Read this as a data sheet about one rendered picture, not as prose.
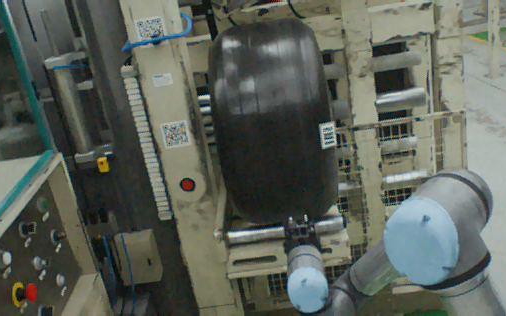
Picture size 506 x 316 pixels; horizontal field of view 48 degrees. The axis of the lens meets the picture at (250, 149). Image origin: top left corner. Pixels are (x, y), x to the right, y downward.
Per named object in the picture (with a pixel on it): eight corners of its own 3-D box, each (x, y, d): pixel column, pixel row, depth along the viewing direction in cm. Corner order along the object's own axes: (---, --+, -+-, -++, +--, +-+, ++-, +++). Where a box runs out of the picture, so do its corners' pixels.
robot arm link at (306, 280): (295, 322, 110) (283, 284, 108) (293, 293, 120) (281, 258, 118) (335, 311, 109) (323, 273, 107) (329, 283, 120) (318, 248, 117)
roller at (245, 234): (224, 237, 163) (224, 226, 167) (227, 248, 165) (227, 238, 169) (346, 219, 160) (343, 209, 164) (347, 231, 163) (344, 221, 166)
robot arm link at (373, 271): (474, 133, 98) (339, 264, 132) (447, 159, 90) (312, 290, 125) (527, 181, 95) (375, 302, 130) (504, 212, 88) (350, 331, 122)
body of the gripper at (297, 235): (314, 214, 133) (318, 236, 121) (318, 247, 135) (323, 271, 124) (281, 219, 134) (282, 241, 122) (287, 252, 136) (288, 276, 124)
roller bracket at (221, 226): (219, 264, 163) (212, 235, 159) (226, 199, 199) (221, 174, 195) (230, 262, 162) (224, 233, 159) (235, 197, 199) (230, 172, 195)
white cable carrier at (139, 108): (160, 220, 171) (120, 67, 153) (163, 212, 176) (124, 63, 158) (175, 218, 171) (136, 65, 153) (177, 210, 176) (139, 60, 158)
